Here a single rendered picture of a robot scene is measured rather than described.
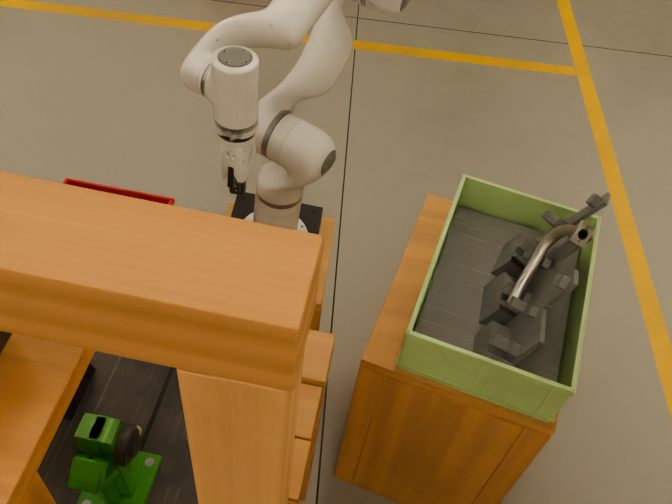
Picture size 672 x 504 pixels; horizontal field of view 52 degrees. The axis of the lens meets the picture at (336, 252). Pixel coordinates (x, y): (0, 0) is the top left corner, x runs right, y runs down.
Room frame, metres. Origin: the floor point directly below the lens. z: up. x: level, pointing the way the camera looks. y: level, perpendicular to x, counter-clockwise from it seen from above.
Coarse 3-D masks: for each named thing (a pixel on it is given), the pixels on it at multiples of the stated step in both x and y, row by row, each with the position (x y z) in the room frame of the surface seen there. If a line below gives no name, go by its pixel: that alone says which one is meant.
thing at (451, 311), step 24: (456, 216) 1.47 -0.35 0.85; (480, 216) 1.48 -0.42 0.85; (456, 240) 1.37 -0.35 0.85; (480, 240) 1.38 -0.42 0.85; (504, 240) 1.40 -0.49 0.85; (456, 264) 1.28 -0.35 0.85; (480, 264) 1.29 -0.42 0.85; (576, 264) 1.34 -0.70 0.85; (432, 288) 1.18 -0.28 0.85; (456, 288) 1.19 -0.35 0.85; (480, 288) 1.20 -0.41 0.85; (432, 312) 1.10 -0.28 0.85; (456, 312) 1.11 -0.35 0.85; (552, 312) 1.16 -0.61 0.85; (432, 336) 1.02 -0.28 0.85; (456, 336) 1.03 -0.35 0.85; (552, 336) 1.08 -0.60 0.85; (528, 360) 0.99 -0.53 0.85; (552, 360) 1.00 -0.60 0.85
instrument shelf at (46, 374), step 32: (32, 352) 0.43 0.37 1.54; (64, 352) 0.43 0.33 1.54; (0, 384) 0.38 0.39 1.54; (32, 384) 0.38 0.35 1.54; (64, 384) 0.39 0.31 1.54; (0, 416) 0.34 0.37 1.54; (32, 416) 0.34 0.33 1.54; (0, 448) 0.30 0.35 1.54; (32, 448) 0.30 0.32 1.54; (0, 480) 0.26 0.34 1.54; (32, 480) 0.28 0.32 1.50
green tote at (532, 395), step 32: (480, 192) 1.51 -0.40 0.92; (512, 192) 1.49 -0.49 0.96; (448, 224) 1.32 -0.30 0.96; (544, 224) 1.46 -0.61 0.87; (576, 288) 1.24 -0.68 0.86; (416, 320) 1.10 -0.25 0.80; (576, 320) 1.09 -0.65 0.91; (416, 352) 0.94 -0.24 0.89; (448, 352) 0.92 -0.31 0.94; (576, 352) 0.96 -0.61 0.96; (448, 384) 0.91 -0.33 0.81; (480, 384) 0.89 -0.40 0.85; (512, 384) 0.88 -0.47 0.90; (544, 384) 0.86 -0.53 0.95; (576, 384) 0.87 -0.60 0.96; (544, 416) 0.85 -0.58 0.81
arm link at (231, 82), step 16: (224, 48) 1.04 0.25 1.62; (240, 48) 1.04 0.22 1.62; (224, 64) 0.99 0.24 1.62; (240, 64) 1.00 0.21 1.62; (256, 64) 1.01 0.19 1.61; (208, 80) 1.00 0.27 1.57; (224, 80) 0.98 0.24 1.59; (240, 80) 0.98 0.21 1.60; (256, 80) 1.01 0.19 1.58; (208, 96) 1.00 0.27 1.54; (224, 96) 0.98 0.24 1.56; (240, 96) 0.98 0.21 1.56; (256, 96) 1.01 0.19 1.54; (224, 112) 0.98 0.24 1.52; (240, 112) 0.98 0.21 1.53; (256, 112) 1.01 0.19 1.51; (240, 128) 0.98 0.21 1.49
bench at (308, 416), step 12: (300, 396) 0.77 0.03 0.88; (312, 396) 0.78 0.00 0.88; (300, 408) 0.74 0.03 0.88; (312, 408) 0.75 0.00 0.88; (300, 420) 0.71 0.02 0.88; (312, 420) 0.72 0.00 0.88; (300, 432) 0.68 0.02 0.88; (312, 432) 0.69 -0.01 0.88; (300, 444) 0.66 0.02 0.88; (312, 444) 0.85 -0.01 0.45; (300, 456) 0.63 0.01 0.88; (312, 456) 0.88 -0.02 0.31; (300, 468) 0.60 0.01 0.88; (300, 480) 0.57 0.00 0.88; (300, 492) 0.86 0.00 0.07
